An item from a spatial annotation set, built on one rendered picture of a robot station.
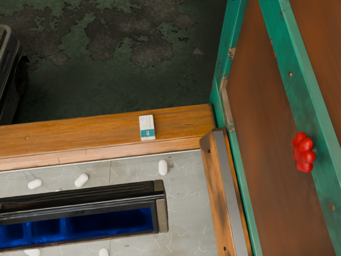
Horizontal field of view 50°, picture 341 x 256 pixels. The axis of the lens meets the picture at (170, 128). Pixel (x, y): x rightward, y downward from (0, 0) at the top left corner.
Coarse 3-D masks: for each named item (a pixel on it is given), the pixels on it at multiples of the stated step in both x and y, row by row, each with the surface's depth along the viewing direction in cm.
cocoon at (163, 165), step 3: (159, 162) 90; (162, 162) 90; (165, 162) 90; (159, 165) 90; (162, 165) 90; (165, 165) 90; (159, 168) 90; (162, 168) 89; (165, 168) 89; (159, 171) 89; (162, 171) 89; (165, 171) 89; (162, 174) 89; (165, 174) 90
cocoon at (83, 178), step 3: (84, 174) 89; (81, 177) 88; (84, 177) 88; (87, 177) 89; (78, 180) 88; (81, 180) 88; (84, 180) 88; (75, 183) 88; (78, 183) 88; (81, 183) 88; (78, 186) 88
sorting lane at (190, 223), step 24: (48, 168) 91; (72, 168) 91; (96, 168) 91; (120, 168) 91; (144, 168) 91; (168, 168) 91; (192, 168) 91; (0, 192) 89; (24, 192) 89; (48, 192) 89; (168, 192) 89; (192, 192) 89; (168, 216) 86; (192, 216) 86; (120, 240) 84; (144, 240) 84; (168, 240) 84; (192, 240) 84
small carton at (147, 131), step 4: (140, 116) 93; (144, 116) 93; (148, 116) 93; (152, 116) 93; (140, 120) 92; (144, 120) 92; (148, 120) 92; (152, 120) 92; (140, 124) 92; (144, 124) 92; (148, 124) 92; (152, 124) 92; (140, 128) 91; (144, 128) 91; (148, 128) 91; (152, 128) 91; (144, 132) 91; (148, 132) 91; (152, 132) 91; (144, 136) 90; (148, 136) 90; (152, 136) 90
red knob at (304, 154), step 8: (296, 136) 39; (304, 136) 39; (296, 144) 39; (304, 144) 38; (312, 144) 38; (296, 152) 39; (304, 152) 38; (312, 152) 37; (296, 160) 40; (304, 160) 38; (312, 160) 37; (304, 168) 38; (312, 168) 38
